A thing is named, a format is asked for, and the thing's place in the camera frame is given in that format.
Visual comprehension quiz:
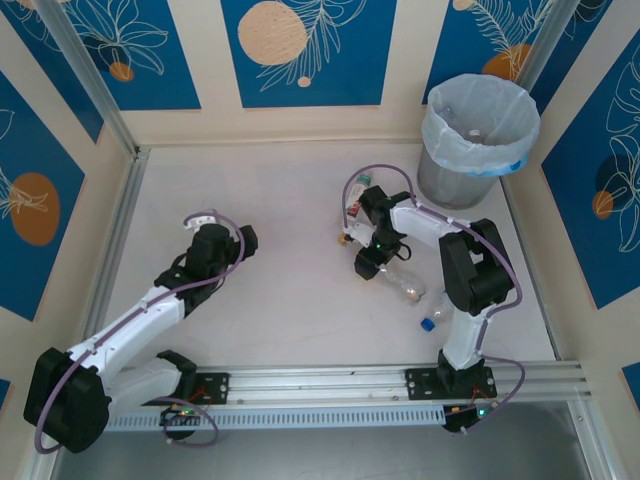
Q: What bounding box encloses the blue-tinted bottle with white cap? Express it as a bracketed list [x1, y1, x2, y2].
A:
[444, 104, 484, 142]

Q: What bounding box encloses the grey metal waste bin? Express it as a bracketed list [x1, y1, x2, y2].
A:
[417, 142, 496, 210]

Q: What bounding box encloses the translucent white bin liner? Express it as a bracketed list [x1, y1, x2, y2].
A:
[421, 73, 542, 177]

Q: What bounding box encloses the ship-label bottle with green cap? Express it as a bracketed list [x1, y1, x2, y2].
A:
[347, 171, 375, 217]

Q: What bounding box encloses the crushed clear bottle, yellow cap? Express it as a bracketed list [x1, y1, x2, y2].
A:
[377, 267, 427, 305]

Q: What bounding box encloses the clear bottle with blue cap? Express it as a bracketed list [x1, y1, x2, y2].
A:
[418, 294, 456, 333]

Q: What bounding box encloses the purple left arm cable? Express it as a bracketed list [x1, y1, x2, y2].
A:
[33, 213, 251, 454]

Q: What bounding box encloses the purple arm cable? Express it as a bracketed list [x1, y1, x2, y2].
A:
[33, 213, 251, 454]
[341, 164, 525, 357]

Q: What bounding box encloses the aluminium table side rail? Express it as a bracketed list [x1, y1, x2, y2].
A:
[87, 147, 150, 344]
[499, 177, 567, 362]

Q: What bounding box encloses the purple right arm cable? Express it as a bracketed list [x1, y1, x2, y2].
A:
[341, 164, 525, 357]

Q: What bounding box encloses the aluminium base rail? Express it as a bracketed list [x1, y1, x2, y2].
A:
[197, 362, 589, 401]

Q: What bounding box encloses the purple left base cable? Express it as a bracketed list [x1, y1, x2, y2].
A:
[149, 396, 220, 447]

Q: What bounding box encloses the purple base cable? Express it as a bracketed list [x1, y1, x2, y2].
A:
[149, 396, 220, 447]
[479, 354, 527, 419]

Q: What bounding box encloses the grey slotted cable duct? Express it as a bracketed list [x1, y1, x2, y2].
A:
[104, 404, 446, 431]

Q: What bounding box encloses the aluminium frame post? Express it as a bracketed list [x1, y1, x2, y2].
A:
[34, 0, 140, 157]
[517, 0, 570, 96]

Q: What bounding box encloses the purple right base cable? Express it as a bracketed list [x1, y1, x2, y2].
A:
[479, 354, 527, 419]

